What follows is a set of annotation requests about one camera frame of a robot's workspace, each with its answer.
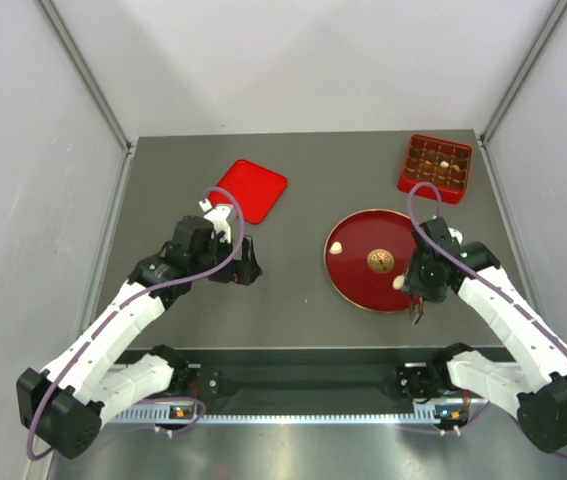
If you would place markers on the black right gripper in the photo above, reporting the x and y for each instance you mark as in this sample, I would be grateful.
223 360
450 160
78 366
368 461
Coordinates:
414 285

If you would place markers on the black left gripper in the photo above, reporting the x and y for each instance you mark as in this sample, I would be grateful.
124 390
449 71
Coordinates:
245 271

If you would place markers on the white oval chocolate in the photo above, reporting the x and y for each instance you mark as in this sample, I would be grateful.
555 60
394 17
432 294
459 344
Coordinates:
399 282

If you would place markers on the metal serving tongs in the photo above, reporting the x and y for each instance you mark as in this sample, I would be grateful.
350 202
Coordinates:
416 308

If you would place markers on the red rectangular lid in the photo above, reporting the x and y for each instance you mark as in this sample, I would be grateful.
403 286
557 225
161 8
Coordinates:
255 187

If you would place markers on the white heart chocolate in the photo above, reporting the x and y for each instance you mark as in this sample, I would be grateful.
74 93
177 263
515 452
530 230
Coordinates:
336 248

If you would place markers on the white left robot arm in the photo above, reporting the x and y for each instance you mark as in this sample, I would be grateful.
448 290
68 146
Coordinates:
150 290

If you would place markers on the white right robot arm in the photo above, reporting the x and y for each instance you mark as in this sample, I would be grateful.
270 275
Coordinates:
535 392

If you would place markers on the red compartment chocolate box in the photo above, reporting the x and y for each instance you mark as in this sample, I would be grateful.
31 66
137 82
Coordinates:
450 184

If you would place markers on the round dark red plate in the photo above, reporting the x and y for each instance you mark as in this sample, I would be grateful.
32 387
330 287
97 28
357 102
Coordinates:
377 246

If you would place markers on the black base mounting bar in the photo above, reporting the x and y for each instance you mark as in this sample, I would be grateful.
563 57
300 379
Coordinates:
308 381

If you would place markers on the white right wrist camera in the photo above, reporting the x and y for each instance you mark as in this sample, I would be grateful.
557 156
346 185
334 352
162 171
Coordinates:
456 234

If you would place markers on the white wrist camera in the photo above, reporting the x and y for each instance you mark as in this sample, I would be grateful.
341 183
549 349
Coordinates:
456 234
221 216

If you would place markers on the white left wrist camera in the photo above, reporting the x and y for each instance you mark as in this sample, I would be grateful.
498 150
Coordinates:
221 216

